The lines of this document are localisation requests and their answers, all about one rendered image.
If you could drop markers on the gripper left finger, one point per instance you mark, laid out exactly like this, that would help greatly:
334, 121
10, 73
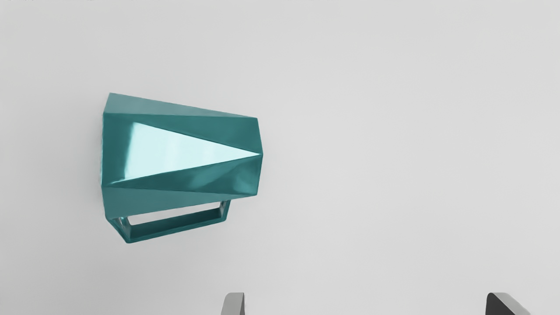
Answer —
233, 305

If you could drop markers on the teal faceted mug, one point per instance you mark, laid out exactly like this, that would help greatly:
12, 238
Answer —
175, 153

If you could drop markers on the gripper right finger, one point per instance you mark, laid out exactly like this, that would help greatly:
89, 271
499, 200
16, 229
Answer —
505, 306

